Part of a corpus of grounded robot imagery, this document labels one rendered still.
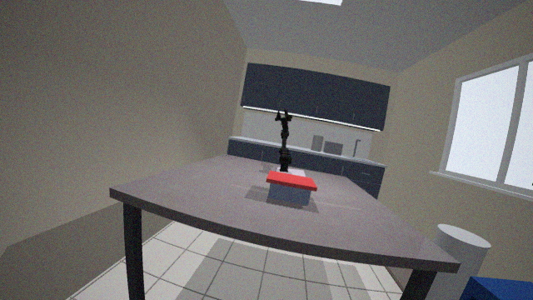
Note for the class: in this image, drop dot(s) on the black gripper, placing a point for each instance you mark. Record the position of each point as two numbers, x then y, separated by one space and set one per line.
283 119

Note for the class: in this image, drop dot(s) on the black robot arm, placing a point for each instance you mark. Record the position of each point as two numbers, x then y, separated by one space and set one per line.
285 157

